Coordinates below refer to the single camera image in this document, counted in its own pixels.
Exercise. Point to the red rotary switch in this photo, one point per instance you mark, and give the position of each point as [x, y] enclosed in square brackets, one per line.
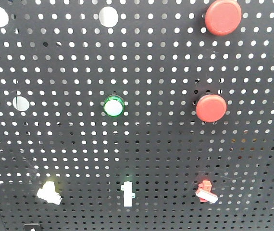
[204, 192]

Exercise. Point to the yellow-lit rotary switch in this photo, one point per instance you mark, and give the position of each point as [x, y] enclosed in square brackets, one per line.
[49, 194]

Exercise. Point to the green illuminated push button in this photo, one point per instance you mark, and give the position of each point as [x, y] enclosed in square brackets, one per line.
[114, 105]

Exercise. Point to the black perforated pegboard panel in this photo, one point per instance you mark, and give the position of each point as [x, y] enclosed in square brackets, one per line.
[60, 60]

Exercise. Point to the lower red mushroom button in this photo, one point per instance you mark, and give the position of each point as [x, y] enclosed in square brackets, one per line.
[211, 108]

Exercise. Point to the red mushroom button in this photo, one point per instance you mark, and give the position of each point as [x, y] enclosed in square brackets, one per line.
[211, 108]
[223, 17]

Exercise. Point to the upper red mushroom button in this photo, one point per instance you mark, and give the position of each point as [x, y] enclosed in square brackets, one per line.
[223, 17]

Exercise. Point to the green-lit white rotary switch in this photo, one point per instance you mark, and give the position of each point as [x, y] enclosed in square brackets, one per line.
[128, 194]

